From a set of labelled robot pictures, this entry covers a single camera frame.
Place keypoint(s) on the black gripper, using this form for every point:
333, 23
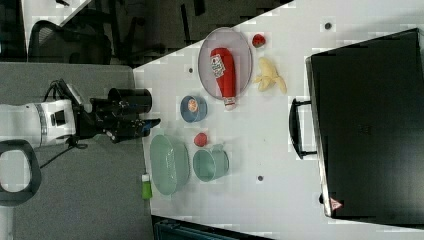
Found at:
118, 119

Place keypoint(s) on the red plush ketchup bottle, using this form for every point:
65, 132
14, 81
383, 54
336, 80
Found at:
222, 65

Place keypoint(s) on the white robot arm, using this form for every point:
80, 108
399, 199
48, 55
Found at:
61, 175

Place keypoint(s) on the grey round plate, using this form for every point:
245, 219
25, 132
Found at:
238, 46

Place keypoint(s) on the black cylinder cup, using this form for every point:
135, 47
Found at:
131, 101

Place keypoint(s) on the green perforated basket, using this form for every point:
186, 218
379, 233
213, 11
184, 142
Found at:
169, 164

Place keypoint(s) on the orange slice toy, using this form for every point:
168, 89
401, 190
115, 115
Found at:
192, 105

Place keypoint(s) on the red plush tomato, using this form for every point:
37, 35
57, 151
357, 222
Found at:
201, 140

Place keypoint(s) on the green white tube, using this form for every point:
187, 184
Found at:
146, 187

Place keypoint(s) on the green mug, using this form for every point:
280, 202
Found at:
210, 164

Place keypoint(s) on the black office chair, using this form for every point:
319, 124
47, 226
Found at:
50, 43

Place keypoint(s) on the yellow plush banana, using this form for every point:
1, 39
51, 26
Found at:
269, 76

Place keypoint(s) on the red plush strawberry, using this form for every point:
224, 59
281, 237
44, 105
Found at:
258, 40

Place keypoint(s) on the black toaster oven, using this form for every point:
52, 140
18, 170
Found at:
367, 104

